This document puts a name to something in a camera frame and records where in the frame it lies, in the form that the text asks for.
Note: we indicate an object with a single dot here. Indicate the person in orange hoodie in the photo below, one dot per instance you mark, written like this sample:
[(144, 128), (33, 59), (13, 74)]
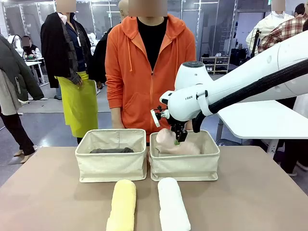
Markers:
[(134, 84)]

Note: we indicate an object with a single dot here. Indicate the seated person in varsity jacket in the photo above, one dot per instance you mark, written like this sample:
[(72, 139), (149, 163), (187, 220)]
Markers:
[(30, 49)]

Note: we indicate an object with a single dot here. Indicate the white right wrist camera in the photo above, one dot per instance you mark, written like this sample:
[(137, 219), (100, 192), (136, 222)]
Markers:
[(157, 116)]

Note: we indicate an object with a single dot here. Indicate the person in cream jacket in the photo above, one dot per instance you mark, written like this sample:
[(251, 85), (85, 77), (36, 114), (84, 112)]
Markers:
[(264, 26)]

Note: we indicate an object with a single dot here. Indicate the white side table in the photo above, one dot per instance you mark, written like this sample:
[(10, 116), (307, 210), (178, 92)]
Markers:
[(260, 120)]

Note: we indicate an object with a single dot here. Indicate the grey towel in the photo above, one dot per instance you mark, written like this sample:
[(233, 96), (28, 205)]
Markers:
[(110, 150)]

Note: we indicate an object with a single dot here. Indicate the black luggage bags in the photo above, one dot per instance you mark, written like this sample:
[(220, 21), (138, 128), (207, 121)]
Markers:
[(238, 56)]

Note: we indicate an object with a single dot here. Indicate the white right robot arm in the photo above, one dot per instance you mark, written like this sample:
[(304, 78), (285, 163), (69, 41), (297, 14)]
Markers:
[(240, 81)]

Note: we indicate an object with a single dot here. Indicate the person's left hand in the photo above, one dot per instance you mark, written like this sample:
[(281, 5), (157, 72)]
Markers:
[(189, 125)]

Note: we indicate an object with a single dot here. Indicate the person's right hand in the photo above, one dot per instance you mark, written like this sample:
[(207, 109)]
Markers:
[(117, 118)]

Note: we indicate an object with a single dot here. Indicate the pink towel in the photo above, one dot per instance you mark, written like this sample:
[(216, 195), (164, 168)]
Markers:
[(168, 142)]

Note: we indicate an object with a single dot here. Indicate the person in plaid shirt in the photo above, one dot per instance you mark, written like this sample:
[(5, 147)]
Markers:
[(286, 29)]

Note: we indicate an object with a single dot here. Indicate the black camera tripod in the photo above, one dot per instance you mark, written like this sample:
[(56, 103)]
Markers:
[(255, 43)]

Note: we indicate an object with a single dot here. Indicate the white background desk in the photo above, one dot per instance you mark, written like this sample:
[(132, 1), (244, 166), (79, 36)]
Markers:
[(36, 63)]

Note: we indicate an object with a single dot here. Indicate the white shoe rack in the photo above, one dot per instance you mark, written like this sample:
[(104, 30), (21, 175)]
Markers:
[(216, 66)]

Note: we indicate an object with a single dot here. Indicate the white towel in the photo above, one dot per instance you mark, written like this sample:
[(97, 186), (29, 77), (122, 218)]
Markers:
[(172, 204)]

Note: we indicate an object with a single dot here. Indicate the beige fabric basket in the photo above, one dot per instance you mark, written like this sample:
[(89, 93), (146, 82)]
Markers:
[(185, 166), (110, 163)]

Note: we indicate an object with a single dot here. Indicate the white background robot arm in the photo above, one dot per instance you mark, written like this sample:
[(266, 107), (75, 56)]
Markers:
[(92, 41), (15, 43)]

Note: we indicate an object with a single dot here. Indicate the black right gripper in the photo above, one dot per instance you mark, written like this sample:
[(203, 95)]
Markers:
[(179, 127)]

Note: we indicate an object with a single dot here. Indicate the person's right forearm orange sleeve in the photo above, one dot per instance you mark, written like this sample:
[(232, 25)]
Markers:
[(114, 93)]

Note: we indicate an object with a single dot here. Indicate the yellow towel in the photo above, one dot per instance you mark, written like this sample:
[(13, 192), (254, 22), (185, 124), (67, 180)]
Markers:
[(122, 204)]

